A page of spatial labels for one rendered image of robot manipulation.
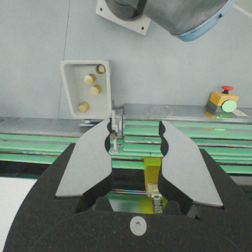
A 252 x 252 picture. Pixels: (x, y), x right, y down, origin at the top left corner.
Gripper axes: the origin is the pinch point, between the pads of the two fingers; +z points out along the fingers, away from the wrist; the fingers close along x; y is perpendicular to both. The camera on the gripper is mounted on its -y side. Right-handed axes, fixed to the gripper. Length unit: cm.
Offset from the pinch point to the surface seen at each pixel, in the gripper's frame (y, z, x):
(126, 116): 15.1, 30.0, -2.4
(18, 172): 45, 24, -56
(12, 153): 33, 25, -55
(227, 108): 11.7, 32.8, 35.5
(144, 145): 23.7, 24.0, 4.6
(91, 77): 2.5, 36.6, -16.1
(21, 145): 26, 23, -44
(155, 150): 23.8, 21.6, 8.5
